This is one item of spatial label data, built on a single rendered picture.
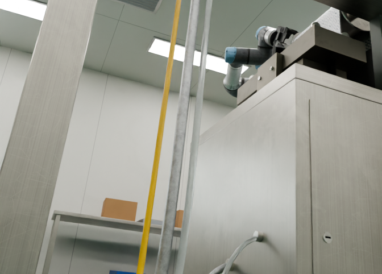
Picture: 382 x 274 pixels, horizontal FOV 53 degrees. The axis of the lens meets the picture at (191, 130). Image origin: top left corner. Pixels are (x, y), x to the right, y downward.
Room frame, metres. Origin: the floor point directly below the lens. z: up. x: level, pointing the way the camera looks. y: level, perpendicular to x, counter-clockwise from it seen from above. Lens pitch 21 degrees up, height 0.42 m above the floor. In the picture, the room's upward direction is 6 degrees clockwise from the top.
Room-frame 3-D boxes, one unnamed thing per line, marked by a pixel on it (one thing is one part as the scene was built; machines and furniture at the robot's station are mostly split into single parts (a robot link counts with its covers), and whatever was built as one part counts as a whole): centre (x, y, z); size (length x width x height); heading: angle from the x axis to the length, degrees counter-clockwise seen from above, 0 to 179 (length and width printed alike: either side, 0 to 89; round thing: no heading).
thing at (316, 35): (0.98, -0.28, 1.00); 0.40 x 0.16 x 0.06; 19
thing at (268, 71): (0.94, -0.20, 0.96); 0.10 x 0.03 x 0.11; 19
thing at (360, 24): (0.95, -0.48, 1.25); 0.15 x 0.01 x 0.15; 109
